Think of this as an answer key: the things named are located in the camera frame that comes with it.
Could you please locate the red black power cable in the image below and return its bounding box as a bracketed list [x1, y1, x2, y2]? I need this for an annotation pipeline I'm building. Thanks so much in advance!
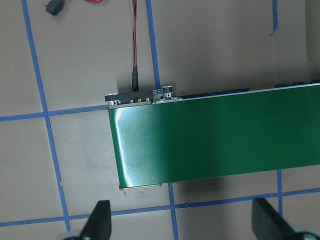
[84, 0, 141, 92]

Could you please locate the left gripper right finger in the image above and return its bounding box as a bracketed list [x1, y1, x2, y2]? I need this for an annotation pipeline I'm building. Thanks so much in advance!
[251, 198, 296, 240]

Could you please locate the green conveyor belt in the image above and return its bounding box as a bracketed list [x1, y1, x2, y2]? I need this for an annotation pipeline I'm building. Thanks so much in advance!
[108, 84, 320, 189]

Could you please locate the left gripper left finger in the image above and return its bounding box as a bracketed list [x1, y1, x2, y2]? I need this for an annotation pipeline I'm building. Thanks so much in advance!
[79, 200, 112, 240]

